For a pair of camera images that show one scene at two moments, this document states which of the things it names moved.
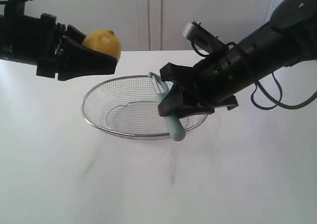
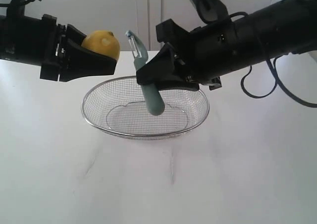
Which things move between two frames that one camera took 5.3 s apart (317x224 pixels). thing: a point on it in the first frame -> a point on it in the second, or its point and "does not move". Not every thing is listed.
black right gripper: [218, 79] -> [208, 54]
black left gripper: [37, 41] does not move
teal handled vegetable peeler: [176, 129] -> [153, 97]
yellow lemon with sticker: [105, 41] does not move
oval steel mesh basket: [128, 106] does not move
